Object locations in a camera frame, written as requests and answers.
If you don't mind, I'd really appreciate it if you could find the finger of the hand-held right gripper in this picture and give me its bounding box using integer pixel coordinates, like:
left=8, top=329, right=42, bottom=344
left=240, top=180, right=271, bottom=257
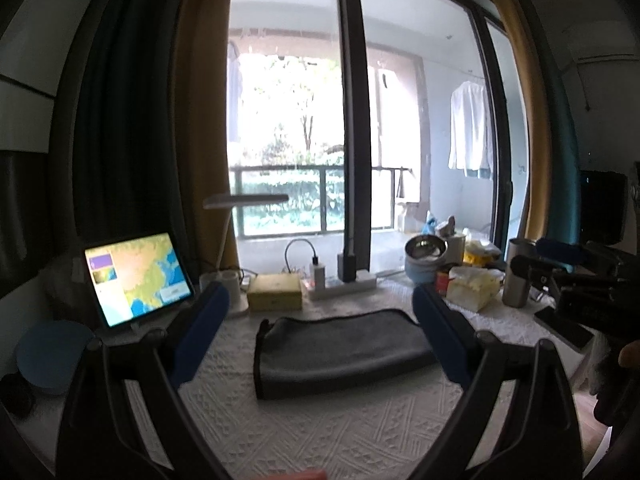
left=536, top=238, right=587, bottom=265
left=510, top=255, right=572, bottom=292

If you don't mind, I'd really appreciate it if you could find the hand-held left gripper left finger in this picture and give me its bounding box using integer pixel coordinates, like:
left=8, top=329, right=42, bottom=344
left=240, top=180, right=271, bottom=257
left=55, top=281, right=231, bottom=480

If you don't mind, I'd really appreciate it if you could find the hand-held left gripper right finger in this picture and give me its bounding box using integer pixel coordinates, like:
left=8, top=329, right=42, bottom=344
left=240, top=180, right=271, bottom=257
left=412, top=285, right=584, bottom=480

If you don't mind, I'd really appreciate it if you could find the grey towel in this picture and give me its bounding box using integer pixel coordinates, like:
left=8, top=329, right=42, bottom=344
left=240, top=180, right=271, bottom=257
left=252, top=308, right=441, bottom=401

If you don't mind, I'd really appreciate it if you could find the person's right hand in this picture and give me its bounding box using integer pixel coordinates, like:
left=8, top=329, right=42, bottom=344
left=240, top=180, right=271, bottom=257
left=618, top=340, right=640, bottom=372

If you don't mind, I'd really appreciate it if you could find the person's left hand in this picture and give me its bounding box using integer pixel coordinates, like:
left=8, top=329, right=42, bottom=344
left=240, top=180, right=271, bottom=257
left=269, top=469, right=329, bottom=480

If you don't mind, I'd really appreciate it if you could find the steel tumbler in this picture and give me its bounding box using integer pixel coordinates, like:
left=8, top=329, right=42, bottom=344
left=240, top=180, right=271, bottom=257
left=502, top=238, right=534, bottom=309

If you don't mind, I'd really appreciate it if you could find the black phone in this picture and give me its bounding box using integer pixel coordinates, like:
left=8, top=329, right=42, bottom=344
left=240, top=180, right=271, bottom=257
left=533, top=305, right=596, bottom=352

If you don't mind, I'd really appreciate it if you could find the yellow bag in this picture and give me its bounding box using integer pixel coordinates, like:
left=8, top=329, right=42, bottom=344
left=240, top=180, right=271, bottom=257
left=462, top=242, right=501, bottom=267

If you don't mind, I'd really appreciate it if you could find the pale yellow tissue pack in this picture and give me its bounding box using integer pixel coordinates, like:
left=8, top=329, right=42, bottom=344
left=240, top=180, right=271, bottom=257
left=446, top=266, right=504, bottom=314

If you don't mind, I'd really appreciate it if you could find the light blue pot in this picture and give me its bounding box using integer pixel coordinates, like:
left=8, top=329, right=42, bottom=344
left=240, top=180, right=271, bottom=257
left=404, top=256, right=442, bottom=288

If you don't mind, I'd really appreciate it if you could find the white cup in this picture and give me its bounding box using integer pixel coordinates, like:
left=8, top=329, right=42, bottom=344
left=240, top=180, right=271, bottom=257
left=444, top=232, right=474, bottom=267

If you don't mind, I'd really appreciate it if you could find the tablet with map screen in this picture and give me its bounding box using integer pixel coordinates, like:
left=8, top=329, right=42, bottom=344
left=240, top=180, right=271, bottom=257
left=82, top=232, right=196, bottom=328

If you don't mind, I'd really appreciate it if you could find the yellow box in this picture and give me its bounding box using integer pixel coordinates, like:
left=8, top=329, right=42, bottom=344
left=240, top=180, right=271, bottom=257
left=247, top=274, right=304, bottom=312

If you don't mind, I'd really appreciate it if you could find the steel bowl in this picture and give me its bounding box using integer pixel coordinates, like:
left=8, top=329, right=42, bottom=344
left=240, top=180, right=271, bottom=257
left=404, top=234, right=449, bottom=262

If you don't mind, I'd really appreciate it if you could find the white power strip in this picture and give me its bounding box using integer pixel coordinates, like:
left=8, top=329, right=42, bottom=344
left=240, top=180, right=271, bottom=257
left=307, top=271, right=377, bottom=301

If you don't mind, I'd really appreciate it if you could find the teal curtain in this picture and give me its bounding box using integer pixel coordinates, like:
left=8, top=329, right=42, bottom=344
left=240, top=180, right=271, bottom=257
left=517, top=0, right=583, bottom=248

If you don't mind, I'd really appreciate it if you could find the white desk lamp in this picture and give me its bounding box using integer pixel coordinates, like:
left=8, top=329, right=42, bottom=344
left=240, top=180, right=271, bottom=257
left=200, top=193, right=290, bottom=319

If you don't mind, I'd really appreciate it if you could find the yellow curtain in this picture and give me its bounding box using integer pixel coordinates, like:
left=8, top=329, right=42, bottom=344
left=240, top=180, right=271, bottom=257
left=171, top=0, right=242, bottom=273
left=474, top=0, right=552, bottom=247

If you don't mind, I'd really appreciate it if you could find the white hanging shirt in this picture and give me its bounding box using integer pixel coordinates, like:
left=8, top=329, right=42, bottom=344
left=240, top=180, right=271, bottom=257
left=447, top=80, right=494, bottom=179

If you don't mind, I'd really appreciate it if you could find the blue round pad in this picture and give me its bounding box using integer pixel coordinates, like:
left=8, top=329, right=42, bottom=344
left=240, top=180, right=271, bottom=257
left=15, top=321, right=94, bottom=397

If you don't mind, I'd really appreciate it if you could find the white textured tablecloth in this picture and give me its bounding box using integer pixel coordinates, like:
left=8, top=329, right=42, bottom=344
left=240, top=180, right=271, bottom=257
left=30, top=275, right=587, bottom=480

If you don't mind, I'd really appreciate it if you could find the balcony railing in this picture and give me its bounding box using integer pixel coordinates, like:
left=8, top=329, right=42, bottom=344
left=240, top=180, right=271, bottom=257
left=229, top=163, right=347, bottom=237

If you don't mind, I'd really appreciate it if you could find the white air conditioner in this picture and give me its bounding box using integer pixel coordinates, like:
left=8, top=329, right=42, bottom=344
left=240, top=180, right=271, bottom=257
left=564, top=24, right=640, bottom=65

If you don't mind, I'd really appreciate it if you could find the dark green curtain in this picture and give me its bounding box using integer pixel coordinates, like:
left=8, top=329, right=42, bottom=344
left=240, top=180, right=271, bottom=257
left=71, top=0, right=202, bottom=266

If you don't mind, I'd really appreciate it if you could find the pale hanging garment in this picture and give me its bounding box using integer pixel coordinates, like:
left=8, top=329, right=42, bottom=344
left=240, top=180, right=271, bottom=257
left=227, top=42, right=244, bottom=144

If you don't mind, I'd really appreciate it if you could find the black charging cable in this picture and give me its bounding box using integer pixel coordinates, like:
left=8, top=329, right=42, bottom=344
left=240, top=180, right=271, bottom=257
left=284, top=238, right=319, bottom=276

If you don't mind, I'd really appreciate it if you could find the dark window frame post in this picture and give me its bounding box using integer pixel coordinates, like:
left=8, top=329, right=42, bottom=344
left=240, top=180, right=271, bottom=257
left=334, top=0, right=374, bottom=272

